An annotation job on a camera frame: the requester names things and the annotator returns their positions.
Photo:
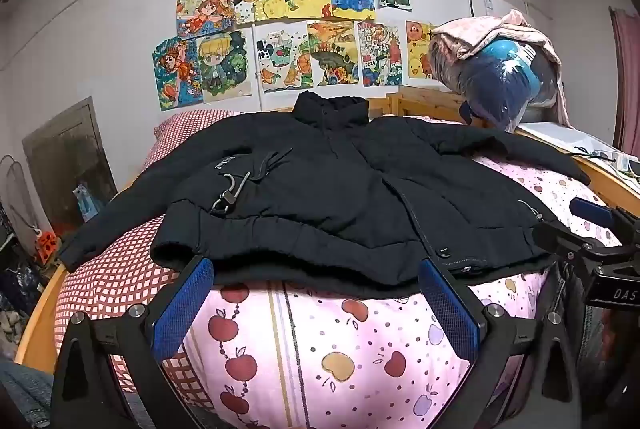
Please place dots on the plastic bag of blue bedding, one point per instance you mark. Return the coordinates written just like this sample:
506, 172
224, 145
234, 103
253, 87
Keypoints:
500, 84

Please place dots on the pink curtain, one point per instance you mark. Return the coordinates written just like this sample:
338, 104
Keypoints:
627, 74

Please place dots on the white wall device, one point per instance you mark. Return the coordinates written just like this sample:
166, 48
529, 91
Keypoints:
480, 4

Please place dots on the cluttered white desk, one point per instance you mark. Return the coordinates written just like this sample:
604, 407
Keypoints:
555, 134

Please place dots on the pink apple-print quilt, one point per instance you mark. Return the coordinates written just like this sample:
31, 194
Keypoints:
325, 349

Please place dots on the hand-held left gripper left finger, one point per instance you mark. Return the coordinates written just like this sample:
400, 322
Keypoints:
182, 309

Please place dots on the red checked bed sheet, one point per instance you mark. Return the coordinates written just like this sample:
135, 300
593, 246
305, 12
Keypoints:
110, 279

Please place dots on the light blue plastic packet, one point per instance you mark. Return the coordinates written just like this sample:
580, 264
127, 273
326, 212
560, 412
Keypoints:
89, 201

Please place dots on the orange toy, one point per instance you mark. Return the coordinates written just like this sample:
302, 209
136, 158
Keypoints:
47, 246

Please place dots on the pale pink cloth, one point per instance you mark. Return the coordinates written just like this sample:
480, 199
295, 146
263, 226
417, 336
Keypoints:
480, 31

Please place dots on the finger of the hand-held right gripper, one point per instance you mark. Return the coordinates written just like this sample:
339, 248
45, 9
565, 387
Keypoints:
565, 241
592, 211

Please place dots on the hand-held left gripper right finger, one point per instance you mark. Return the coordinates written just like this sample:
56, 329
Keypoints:
450, 309

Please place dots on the wooden bed frame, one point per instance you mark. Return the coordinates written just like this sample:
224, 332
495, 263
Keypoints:
35, 339

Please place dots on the blue denim jeans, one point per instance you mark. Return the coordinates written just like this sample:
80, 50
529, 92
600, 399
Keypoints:
20, 394

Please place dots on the dark framed board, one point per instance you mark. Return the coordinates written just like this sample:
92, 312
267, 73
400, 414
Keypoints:
65, 159

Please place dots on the black padded jacket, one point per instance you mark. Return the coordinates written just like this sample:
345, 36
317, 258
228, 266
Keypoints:
325, 189

